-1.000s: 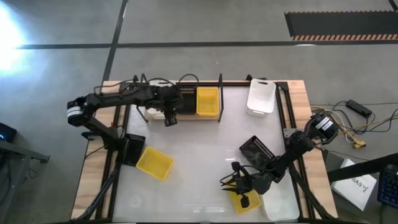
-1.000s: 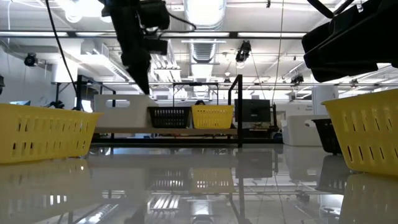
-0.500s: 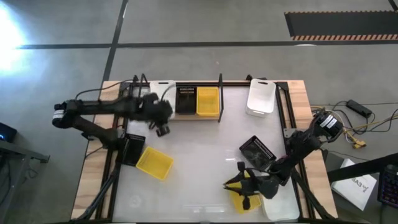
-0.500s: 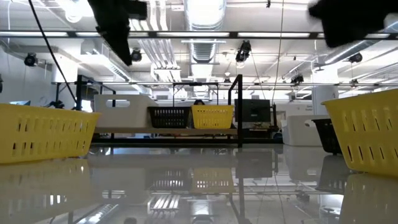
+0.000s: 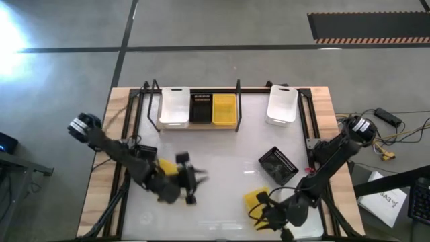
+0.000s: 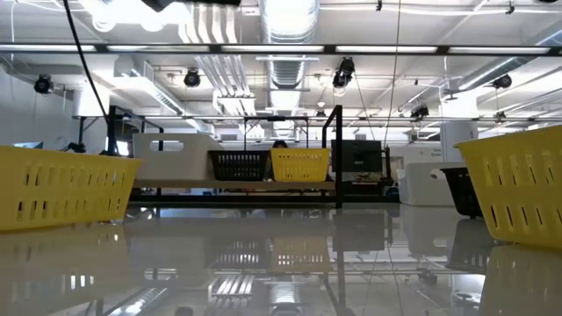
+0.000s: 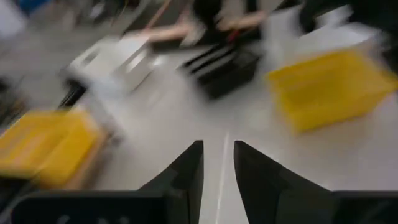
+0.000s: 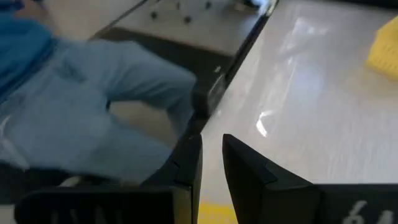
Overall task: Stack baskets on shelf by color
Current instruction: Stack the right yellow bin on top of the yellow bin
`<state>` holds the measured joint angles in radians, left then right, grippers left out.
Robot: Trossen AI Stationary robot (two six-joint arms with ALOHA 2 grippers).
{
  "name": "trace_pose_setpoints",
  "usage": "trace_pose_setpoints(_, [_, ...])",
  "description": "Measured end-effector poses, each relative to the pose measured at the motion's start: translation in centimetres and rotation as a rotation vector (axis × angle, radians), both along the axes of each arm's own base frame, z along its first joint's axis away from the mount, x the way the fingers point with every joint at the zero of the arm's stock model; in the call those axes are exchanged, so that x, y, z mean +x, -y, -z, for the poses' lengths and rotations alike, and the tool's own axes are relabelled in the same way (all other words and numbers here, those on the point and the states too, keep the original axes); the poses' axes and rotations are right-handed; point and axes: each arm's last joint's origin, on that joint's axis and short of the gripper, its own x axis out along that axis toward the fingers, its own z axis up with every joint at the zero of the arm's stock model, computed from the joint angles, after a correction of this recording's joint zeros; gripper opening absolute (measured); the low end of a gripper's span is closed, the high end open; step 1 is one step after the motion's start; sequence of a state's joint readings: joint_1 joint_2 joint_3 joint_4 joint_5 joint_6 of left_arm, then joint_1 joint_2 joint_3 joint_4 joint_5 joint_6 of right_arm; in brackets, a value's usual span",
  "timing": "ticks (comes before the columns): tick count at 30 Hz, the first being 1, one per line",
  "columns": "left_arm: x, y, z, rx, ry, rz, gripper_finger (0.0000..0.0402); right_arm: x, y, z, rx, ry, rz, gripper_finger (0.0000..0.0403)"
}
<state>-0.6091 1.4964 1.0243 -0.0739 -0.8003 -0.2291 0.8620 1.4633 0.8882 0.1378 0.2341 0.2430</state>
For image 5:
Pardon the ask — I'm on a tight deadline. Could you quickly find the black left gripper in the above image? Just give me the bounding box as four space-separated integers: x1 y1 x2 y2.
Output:
175 151 210 206

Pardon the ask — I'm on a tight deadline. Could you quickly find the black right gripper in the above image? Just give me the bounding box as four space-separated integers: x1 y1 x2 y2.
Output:
254 192 294 241

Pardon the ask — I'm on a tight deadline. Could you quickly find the yellow slotted plastic basket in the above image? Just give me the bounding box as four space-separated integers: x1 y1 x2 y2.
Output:
243 186 272 231
212 93 239 126
157 157 181 178

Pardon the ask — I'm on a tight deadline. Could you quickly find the white plastic handled basket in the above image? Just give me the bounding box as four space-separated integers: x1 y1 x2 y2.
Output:
157 86 191 130
264 84 300 128

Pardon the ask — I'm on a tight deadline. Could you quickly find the white paper sheet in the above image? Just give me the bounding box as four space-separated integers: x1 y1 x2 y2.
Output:
357 170 409 229

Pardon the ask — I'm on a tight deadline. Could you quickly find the black desk beam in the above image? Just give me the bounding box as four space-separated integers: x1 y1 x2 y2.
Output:
352 165 430 198

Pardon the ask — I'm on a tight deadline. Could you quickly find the black keyboard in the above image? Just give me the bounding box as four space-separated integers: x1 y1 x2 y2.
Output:
406 177 430 226

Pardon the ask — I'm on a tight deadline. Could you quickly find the black power adapter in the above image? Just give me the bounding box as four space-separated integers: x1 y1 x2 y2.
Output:
373 107 403 128

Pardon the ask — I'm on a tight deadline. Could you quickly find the grey desk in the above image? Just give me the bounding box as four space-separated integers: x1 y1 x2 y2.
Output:
0 151 55 242

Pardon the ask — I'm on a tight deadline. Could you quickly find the dark device with blue light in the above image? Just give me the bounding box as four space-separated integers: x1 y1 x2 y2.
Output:
0 131 19 155

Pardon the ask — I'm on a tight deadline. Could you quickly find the black hazard striped floor mat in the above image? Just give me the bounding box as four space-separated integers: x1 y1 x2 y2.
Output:
307 11 430 45

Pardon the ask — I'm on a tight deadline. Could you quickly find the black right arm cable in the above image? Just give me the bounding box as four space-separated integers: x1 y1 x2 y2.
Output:
247 186 305 225

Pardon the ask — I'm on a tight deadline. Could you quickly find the wooden shelf with black frame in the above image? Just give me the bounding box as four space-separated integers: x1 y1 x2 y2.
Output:
146 79 243 134

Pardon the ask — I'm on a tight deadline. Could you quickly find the black aluminium table frame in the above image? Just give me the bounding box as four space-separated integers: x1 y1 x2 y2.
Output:
75 80 359 242

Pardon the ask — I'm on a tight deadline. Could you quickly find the yellow floor cable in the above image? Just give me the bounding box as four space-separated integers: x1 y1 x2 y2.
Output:
376 122 430 144

